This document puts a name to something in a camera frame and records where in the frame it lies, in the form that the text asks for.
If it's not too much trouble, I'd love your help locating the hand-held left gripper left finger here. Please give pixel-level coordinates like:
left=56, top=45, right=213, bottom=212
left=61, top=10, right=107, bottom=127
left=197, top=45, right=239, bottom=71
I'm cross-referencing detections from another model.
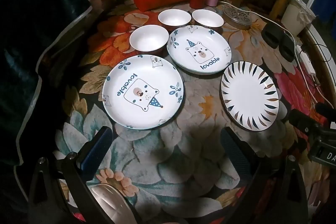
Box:
left=28, top=126, right=114, bottom=224

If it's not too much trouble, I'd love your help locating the white bowl with red outside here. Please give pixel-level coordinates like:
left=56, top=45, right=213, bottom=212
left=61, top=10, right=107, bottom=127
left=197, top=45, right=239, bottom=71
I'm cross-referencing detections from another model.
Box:
left=130, top=25, right=169, bottom=53
left=192, top=9, right=224, bottom=29
left=158, top=9, right=192, bottom=30

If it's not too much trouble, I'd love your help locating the black cable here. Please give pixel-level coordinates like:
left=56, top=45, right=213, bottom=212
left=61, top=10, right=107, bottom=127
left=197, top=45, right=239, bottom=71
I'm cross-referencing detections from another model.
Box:
left=302, top=42, right=334, bottom=63

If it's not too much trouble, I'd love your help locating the floral tablecloth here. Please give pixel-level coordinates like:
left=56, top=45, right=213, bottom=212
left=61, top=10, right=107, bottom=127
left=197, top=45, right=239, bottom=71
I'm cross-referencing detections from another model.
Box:
left=16, top=0, right=336, bottom=224

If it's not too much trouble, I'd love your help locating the black round foam pad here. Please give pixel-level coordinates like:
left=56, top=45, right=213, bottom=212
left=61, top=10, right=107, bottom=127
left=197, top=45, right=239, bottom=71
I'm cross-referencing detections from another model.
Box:
left=279, top=35, right=296, bottom=62
left=261, top=23, right=286, bottom=48

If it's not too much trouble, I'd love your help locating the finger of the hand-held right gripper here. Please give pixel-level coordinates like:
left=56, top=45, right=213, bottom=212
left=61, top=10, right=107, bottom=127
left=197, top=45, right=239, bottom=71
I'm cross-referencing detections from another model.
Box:
left=316, top=103, right=336, bottom=123
left=288, top=108, right=325, bottom=136

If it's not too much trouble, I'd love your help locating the white bear print plate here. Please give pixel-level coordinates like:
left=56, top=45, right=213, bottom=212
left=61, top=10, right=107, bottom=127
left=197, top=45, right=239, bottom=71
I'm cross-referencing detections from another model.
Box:
left=167, top=25, right=232, bottom=75
left=102, top=54, right=184, bottom=130

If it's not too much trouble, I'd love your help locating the shiny metal object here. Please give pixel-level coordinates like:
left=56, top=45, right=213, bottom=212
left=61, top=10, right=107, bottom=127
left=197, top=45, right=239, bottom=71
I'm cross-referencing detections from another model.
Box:
left=91, top=183, right=137, bottom=224

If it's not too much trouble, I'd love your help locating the white power strip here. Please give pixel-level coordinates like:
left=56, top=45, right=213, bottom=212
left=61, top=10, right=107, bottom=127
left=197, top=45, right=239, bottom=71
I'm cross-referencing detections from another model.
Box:
left=295, top=44, right=317, bottom=77

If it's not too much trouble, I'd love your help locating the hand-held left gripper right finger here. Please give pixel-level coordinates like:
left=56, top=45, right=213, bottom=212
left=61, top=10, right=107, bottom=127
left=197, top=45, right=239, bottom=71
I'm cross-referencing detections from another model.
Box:
left=220, top=126, right=309, bottom=224

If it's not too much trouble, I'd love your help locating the white bucket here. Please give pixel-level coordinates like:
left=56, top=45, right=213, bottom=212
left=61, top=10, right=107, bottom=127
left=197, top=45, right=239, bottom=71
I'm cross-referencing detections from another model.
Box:
left=280, top=0, right=316, bottom=36

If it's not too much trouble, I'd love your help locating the white cable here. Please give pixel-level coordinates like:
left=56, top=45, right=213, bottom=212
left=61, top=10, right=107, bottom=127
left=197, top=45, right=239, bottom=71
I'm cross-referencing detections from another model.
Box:
left=218, top=1, right=332, bottom=109

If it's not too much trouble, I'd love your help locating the round metal tin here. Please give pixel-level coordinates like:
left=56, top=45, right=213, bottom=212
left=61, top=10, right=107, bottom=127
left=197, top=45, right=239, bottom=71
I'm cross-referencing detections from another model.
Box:
left=223, top=6, right=252, bottom=30

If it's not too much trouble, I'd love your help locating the white plate with striped rim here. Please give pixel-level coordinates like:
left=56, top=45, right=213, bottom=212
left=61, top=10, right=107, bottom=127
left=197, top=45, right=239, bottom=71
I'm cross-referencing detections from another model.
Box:
left=220, top=61, right=279, bottom=132

